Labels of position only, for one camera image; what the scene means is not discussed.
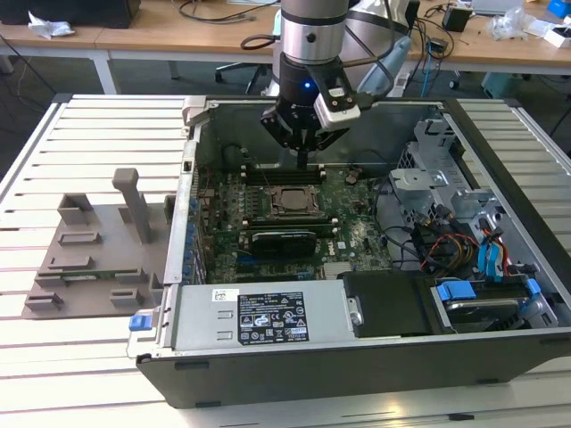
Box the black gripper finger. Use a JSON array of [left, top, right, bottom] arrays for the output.
[[261, 108, 304, 169], [302, 128, 351, 169]]

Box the CPU socket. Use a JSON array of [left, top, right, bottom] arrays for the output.
[[263, 183, 326, 220]]

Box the RAM slot with white clips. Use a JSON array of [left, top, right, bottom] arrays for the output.
[[240, 173, 325, 181], [240, 164, 325, 172], [244, 224, 339, 237], [243, 218, 333, 226]]

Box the office chair base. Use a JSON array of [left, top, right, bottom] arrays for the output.
[[214, 61, 269, 95]]

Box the white power strip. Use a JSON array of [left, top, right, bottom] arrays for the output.
[[388, 70, 410, 98]]

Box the green RAM stick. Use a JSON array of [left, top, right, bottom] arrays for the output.
[[248, 222, 335, 235], [61, 269, 140, 281]]

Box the silver metal drive cage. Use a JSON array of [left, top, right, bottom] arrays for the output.
[[386, 116, 503, 251]]

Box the green motherboard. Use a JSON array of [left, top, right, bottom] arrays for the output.
[[194, 163, 397, 284]]

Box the black graphics card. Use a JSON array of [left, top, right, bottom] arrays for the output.
[[249, 229, 319, 259]]

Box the small silver heatsink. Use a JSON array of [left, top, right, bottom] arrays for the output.
[[322, 261, 354, 278]]

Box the tall black box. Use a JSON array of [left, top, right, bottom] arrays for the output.
[[401, 0, 421, 35]]

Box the black plastic shroud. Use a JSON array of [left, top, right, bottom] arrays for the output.
[[341, 272, 441, 339]]

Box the small black box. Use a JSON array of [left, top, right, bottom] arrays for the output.
[[443, 6, 473, 33]]

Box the teal plastic bin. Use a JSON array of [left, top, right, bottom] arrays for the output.
[[480, 71, 532, 100]]

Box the hard disk in blue carrier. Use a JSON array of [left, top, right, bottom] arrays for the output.
[[430, 276, 544, 334]]

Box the grey power supply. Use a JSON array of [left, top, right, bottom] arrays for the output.
[[171, 284, 359, 351]]

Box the grey parts rack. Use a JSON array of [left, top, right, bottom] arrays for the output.
[[21, 167, 178, 320]]

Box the clear plastic bag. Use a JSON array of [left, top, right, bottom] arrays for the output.
[[485, 6, 536, 44]]

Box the wide black device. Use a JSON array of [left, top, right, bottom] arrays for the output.
[[0, 0, 140, 29]]

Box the black and grey PC case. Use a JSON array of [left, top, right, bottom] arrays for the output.
[[127, 94, 571, 410]]

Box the blue case latch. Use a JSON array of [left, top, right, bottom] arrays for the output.
[[128, 313, 154, 333]]

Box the crumpled white paper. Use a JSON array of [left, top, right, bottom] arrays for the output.
[[27, 11, 76, 40]]

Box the white box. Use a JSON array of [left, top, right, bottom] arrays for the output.
[[533, 24, 571, 49]]

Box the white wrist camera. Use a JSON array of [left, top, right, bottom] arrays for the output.
[[312, 86, 361, 131]]

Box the black camera bracket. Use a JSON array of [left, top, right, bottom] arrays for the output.
[[306, 65, 359, 98]]

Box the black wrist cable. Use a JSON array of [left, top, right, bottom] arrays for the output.
[[341, 0, 423, 111]]

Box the wooden desk with white frame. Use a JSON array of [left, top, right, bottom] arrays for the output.
[[0, 4, 571, 97]]

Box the blue hanging cable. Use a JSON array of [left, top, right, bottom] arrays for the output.
[[422, 44, 433, 97]]

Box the black wire bundle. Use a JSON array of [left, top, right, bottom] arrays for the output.
[[410, 202, 481, 274]]

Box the blue flat data cable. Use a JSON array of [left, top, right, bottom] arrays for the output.
[[477, 225, 506, 283]]

